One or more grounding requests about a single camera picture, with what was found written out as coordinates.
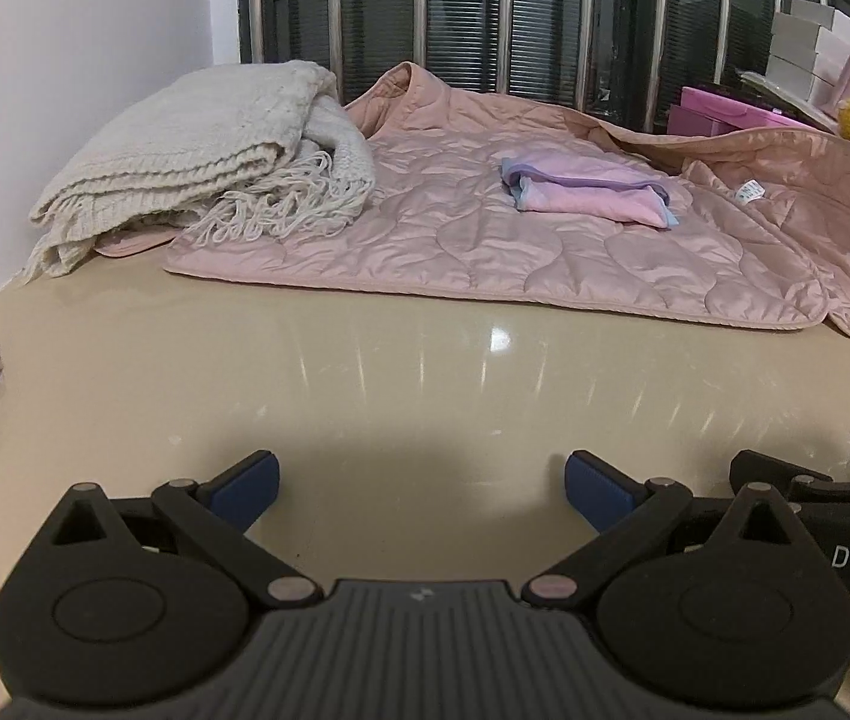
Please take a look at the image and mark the cream knitted fringed blanket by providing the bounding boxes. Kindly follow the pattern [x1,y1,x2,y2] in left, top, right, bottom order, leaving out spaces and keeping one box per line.
[18,60,379,287]

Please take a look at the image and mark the stack of white boxes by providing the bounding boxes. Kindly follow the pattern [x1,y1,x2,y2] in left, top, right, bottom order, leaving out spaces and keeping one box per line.
[765,0,850,103]

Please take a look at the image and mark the pink quilted jacket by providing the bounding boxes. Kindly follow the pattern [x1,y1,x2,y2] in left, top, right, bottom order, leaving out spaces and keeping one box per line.
[97,61,850,346]

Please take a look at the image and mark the flat plastic-wrapped packet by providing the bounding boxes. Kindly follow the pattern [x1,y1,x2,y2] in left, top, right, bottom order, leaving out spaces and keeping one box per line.
[738,67,849,125]

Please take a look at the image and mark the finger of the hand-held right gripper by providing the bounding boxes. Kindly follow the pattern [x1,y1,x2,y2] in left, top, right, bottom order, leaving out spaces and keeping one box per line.
[729,448,850,511]

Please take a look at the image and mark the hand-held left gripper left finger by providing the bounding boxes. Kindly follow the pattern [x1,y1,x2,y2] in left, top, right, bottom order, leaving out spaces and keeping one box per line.
[50,450,322,610]

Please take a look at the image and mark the pink flat box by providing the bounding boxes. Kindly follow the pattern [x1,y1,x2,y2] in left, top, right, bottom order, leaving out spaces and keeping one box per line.
[666,85,840,137]

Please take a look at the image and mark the metal window bars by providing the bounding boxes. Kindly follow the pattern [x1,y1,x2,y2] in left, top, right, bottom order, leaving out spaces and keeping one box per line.
[237,0,850,134]

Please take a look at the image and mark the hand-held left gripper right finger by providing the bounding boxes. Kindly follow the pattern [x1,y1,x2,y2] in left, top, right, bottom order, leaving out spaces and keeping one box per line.
[521,451,802,610]

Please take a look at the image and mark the pink garment with purple trim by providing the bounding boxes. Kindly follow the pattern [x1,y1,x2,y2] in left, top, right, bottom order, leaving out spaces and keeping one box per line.
[500,156,686,230]

